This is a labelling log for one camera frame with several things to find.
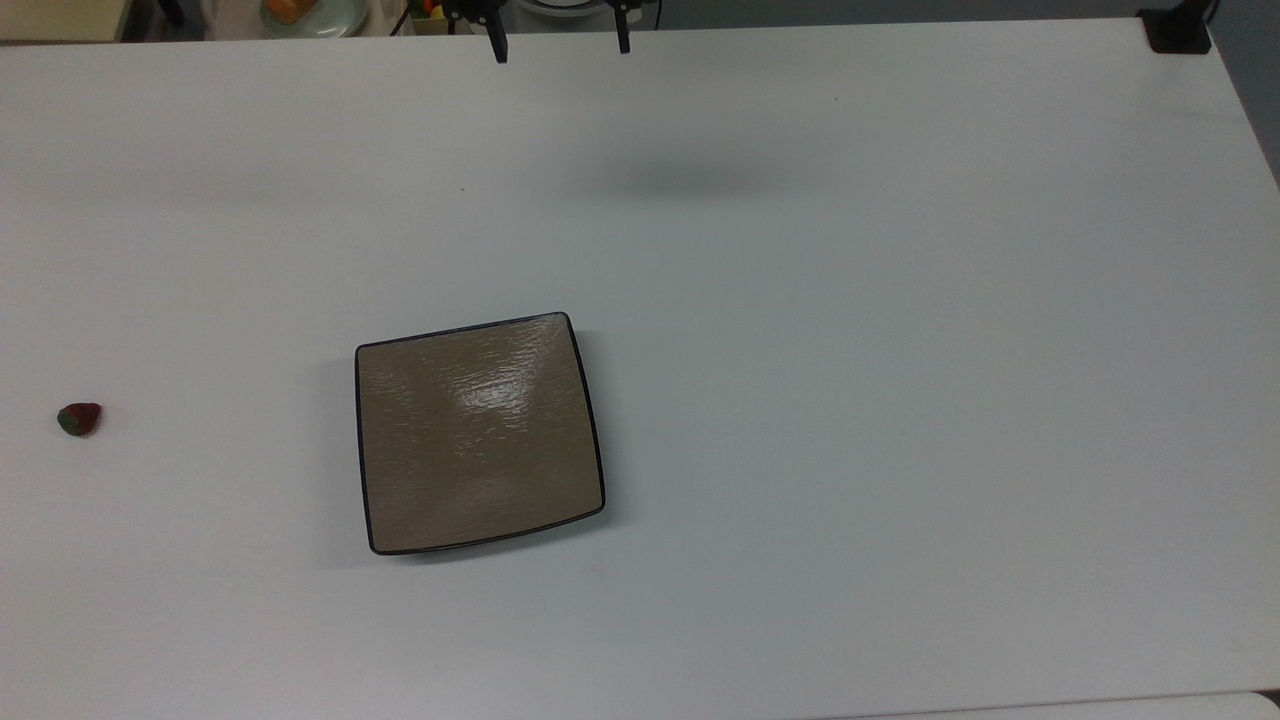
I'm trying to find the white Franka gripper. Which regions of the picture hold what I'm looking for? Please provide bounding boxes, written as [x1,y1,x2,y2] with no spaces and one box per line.
[441,0,661,65]

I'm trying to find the square brown ceramic plate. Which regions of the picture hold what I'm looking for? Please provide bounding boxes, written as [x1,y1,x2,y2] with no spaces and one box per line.
[354,311,607,557]

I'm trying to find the glass bowl with orange item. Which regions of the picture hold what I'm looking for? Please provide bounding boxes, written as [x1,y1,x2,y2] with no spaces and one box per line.
[261,0,369,40]

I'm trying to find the black table clamp mount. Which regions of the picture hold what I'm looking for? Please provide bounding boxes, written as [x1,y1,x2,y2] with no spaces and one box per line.
[1138,0,1215,55]

